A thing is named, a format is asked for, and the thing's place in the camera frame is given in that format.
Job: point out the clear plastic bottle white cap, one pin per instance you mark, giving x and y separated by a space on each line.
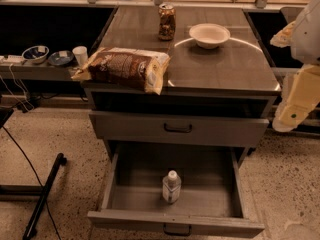
171 187

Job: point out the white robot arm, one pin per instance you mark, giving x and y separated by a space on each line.
301 90

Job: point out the closed upper drawer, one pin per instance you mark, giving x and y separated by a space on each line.
178 129

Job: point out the grey drawer cabinet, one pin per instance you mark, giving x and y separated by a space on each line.
233 80

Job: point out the open lower drawer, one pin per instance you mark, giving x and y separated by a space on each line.
210 201

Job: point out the brown chips bag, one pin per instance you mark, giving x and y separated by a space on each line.
138 69

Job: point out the white paper bowl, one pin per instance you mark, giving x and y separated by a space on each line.
208 35

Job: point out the white paper cup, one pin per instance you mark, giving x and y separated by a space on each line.
80 53

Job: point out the dark blue bowl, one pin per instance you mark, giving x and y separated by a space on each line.
61 58

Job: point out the white bowl with dark inside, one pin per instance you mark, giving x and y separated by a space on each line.
36 54

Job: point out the grey side shelf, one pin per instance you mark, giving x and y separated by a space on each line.
42 72

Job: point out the white power strip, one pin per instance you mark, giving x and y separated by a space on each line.
11 59

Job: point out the black stand leg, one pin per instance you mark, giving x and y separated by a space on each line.
30 231

